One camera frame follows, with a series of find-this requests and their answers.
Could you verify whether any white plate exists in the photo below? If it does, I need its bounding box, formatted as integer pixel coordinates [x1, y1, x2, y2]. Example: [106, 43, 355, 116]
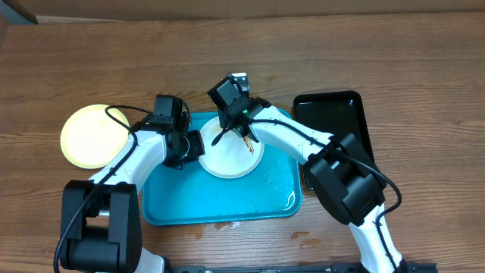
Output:
[199, 117, 264, 179]

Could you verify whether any green rimmed plate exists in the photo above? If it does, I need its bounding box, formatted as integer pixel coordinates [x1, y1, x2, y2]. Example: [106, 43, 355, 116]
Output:
[60, 104, 129, 169]

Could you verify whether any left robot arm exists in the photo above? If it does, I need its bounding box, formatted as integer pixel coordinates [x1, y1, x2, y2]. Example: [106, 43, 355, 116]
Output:
[53, 126, 204, 272]

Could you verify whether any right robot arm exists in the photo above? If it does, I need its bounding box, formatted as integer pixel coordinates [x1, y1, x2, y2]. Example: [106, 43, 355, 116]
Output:
[217, 97, 406, 272]

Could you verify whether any teal plastic tray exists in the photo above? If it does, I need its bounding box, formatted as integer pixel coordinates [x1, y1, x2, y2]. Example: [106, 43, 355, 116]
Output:
[141, 108, 303, 228]

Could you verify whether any black rectangular tray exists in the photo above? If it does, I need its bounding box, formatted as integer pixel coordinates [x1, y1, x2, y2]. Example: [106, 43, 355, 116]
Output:
[293, 90, 374, 160]

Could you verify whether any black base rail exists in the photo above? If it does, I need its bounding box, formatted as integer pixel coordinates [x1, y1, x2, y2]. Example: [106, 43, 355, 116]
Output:
[164, 263, 368, 273]

